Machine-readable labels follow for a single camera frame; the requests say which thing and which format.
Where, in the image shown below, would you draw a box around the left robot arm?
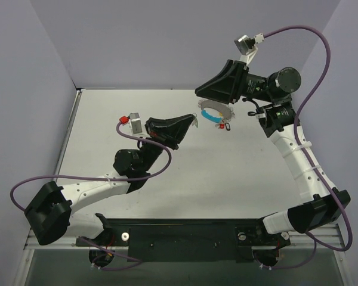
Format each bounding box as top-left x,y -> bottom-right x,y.
24,113 -> 197,245

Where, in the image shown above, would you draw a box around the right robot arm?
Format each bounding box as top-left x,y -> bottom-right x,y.
195,60 -> 350,244

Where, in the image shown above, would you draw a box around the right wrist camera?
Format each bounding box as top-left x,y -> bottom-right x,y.
234,33 -> 264,66

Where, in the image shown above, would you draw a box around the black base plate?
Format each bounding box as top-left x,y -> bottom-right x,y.
91,217 -> 290,264

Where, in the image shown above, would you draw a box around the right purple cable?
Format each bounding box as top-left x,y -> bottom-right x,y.
256,26 -> 353,271

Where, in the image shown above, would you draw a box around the purple cable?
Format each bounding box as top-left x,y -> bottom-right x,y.
10,121 -> 173,271
256,26 -> 353,271

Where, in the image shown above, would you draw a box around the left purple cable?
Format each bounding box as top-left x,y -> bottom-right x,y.
10,121 -> 173,271

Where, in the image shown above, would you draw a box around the aluminium frame rail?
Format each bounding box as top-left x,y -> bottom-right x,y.
24,224 -> 343,250

